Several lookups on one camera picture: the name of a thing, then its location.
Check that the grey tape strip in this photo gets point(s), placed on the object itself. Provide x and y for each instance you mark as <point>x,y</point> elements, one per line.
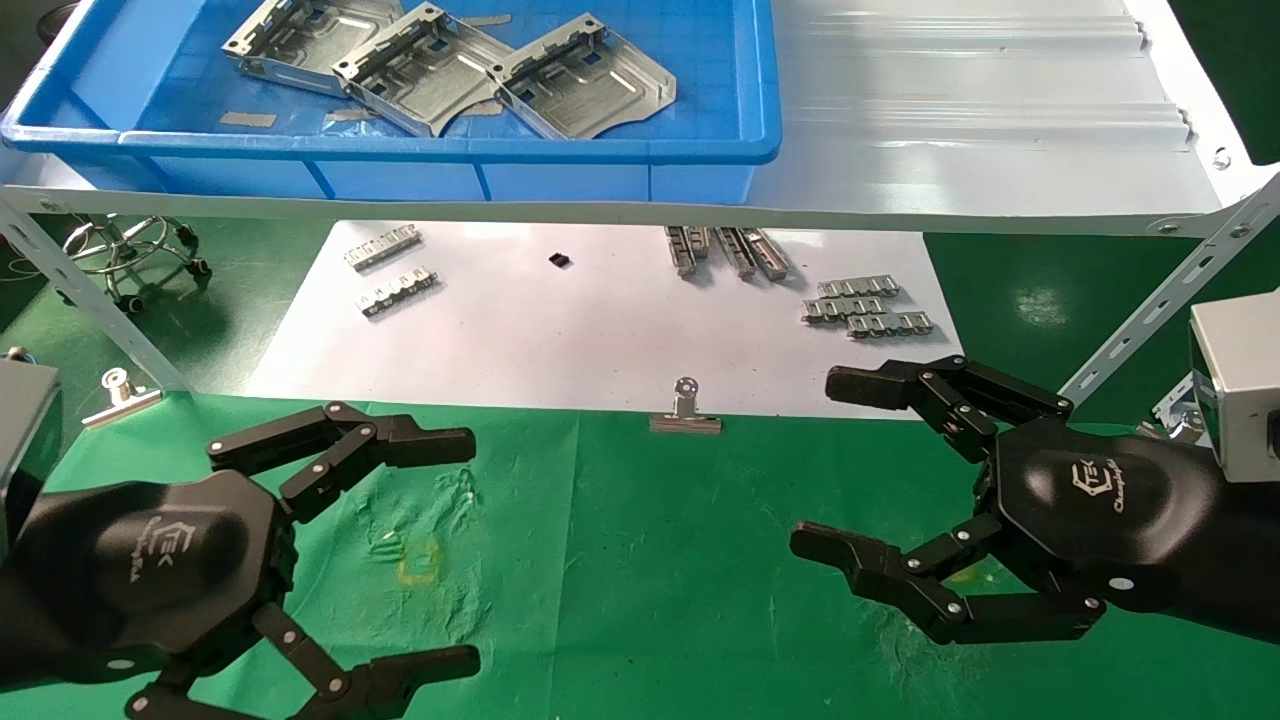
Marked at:
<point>248,119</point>
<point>345,115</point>
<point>487,19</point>

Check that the blue plastic bin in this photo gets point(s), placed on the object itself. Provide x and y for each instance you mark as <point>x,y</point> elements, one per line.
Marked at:
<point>700,100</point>

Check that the stamped metal plate part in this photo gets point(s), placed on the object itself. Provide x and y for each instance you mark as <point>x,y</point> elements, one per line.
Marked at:
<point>420,85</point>
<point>290,45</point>
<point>590,95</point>

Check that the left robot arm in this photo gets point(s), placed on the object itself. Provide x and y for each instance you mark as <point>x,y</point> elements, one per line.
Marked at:
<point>18,630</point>

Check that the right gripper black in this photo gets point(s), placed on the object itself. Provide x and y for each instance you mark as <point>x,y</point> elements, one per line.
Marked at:
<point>1090,510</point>

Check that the right wrist grey camera box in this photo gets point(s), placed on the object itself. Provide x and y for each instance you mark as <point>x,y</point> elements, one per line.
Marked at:
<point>1240,390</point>

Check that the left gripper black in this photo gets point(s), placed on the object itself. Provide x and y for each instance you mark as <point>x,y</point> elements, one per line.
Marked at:
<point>160,560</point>

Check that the left wrist grey camera box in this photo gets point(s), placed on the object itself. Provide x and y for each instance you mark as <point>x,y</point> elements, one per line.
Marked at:
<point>25,440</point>

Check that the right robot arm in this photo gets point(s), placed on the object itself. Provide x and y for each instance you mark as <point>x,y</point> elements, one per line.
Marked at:
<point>1255,560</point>

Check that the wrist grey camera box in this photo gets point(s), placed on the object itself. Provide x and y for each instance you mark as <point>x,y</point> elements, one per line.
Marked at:
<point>1240,390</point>
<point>25,440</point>

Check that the white metal shelf panel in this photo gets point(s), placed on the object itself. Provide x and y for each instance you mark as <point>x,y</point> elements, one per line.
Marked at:
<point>950,130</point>

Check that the chrome stool base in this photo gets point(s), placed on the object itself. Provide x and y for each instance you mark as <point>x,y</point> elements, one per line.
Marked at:
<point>186,236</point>

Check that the perforated white shelf strut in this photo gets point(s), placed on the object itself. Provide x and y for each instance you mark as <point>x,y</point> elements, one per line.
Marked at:
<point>1150,320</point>
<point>95,305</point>

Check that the green cloth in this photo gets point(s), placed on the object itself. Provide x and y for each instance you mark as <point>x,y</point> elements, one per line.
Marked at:
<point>650,600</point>

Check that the grey metal slide rail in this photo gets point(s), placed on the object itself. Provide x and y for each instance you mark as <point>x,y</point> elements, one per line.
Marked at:
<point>736,254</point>
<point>685,250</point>
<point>768,254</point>

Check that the small notched metal rail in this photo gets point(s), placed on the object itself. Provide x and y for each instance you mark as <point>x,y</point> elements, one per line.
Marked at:
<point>890,325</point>
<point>858,288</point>
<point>842,310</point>
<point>397,291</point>
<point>382,248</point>

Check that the white paper sheet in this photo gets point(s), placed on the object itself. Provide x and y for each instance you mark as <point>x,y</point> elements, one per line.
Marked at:
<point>600,330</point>

